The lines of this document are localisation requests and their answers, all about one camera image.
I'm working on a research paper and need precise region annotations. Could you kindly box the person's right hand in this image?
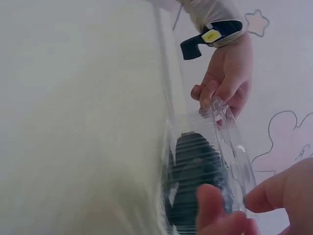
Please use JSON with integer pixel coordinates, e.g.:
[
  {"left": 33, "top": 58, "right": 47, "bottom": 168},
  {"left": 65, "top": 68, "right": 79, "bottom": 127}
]
[{"left": 196, "top": 156, "right": 313, "bottom": 235}]

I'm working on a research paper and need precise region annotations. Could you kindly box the person's left forearm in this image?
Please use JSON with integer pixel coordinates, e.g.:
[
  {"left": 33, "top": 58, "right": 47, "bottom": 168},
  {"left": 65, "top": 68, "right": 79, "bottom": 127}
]
[{"left": 176, "top": 0, "right": 248, "bottom": 48}]

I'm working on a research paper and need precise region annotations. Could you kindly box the dark green object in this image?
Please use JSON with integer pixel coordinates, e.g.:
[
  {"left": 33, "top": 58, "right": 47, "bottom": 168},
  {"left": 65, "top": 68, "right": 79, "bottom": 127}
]
[{"left": 165, "top": 132, "right": 232, "bottom": 235}]

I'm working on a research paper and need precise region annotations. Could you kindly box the person's left hand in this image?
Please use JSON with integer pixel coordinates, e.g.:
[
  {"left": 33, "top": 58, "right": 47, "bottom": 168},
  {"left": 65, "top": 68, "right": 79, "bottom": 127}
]
[{"left": 190, "top": 31, "right": 253, "bottom": 127}]

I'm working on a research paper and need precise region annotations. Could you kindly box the clear plastic container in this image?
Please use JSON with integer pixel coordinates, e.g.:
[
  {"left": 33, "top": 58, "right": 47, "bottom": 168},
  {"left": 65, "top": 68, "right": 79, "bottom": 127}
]
[{"left": 158, "top": 95, "right": 259, "bottom": 235}]

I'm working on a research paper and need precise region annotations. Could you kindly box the black wrist band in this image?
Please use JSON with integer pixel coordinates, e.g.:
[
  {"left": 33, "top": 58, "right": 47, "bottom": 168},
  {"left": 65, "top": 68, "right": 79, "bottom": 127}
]
[{"left": 180, "top": 20, "right": 243, "bottom": 61}]

